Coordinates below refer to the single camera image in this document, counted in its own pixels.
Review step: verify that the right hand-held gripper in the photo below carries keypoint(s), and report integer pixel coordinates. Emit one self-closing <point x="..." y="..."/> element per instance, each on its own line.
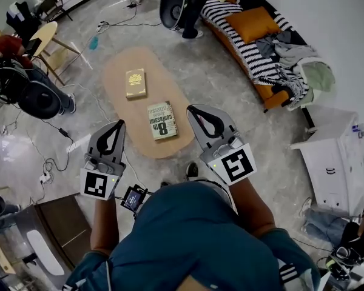
<point x="233" y="162"/>

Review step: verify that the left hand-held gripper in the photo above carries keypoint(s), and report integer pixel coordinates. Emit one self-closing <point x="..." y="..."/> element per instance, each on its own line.
<point x="98" y="183"/>

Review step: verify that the orange sofa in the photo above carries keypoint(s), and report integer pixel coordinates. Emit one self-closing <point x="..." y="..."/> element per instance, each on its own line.
<point x="270" y="97"/>

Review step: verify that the gold hardcover book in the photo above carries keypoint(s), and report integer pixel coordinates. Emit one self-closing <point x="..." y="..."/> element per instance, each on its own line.
<point x="136" y="83"/>

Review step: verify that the person's right forearm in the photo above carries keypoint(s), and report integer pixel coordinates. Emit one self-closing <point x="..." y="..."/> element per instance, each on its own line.
<point x="251" y="211"/>

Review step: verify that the person's left forearm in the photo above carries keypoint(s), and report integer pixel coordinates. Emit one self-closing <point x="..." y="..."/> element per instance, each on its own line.
<point x="104" y="223"/>

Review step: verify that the wooden coffee table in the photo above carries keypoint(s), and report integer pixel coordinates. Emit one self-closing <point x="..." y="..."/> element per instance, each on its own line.
<point x="133" y="114"/>

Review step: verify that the black power adapter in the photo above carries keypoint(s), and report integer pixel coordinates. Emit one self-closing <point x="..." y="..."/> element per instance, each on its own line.
<point x="63" y="132"/>

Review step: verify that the person's black right shoe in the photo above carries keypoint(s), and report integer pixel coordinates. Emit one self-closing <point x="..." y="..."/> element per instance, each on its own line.
<point x="191" y="170"/>

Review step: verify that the person's black shoe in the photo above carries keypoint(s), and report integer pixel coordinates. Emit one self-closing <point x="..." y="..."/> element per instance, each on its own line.
<point x="164" y="184"/>
<point x="191" y="170"/>

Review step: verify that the black waist device with screen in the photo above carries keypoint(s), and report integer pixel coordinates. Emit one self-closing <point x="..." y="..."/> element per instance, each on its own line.
<point x="133" y="199"/>

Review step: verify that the white power strip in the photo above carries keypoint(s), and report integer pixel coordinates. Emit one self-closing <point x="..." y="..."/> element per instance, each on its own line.
<point x="101" y="26"/>
<point x="45" y="178"/>

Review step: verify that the person's black left shoe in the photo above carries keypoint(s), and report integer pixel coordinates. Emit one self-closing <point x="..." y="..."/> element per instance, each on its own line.
<point x="164" y="184"/>

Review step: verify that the black and white striped blanket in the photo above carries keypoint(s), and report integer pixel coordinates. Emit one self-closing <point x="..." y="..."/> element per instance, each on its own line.
<point x="251" y="56"/>

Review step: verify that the dark wooden cabinet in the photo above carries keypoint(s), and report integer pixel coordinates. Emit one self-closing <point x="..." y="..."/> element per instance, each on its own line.
<point x="60" y="232"/>

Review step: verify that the blue cloth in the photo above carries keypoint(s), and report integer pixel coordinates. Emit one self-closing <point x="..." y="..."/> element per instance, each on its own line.
<point x="93" y="43"/>

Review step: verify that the person in teal shirt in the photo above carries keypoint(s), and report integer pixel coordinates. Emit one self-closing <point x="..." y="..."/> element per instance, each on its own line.
<point x="185" y="238"/>

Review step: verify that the orange cushion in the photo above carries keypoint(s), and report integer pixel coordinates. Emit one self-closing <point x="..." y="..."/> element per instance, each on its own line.
<point x="251" y="23"/>

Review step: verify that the pale green knitted blanket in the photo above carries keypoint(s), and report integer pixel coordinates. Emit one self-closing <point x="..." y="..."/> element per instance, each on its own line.
<point x="320" y="77"/>

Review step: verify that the round wooden stool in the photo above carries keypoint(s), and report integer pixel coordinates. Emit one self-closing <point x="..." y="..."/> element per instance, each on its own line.
<point x="45" y="35"/>

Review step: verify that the white cabinet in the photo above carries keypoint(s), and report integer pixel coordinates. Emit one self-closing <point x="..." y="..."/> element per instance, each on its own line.
<point x="336" y="168"/>

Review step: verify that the black chair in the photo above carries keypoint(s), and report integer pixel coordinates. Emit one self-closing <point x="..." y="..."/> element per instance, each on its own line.
<point x="53" y="6"/>

